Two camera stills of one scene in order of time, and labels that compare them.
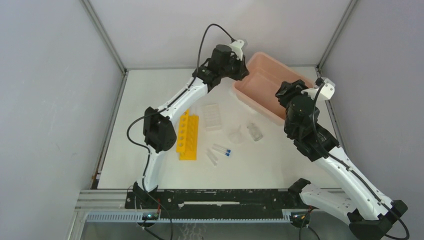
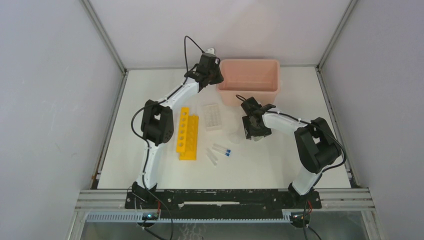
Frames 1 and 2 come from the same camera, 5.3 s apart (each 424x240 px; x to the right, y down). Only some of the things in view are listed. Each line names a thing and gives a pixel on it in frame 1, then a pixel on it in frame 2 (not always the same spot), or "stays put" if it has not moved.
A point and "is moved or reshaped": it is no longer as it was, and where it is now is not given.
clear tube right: x=214 y=157 stays put
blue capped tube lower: x=219 y=151 stays put
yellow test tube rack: x=187 y=136 stays put
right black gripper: x=294 y=88 -> x=249 y=131
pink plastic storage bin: x=257 y=89 is moved or reshaped
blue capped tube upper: x=219 y=146 stays put
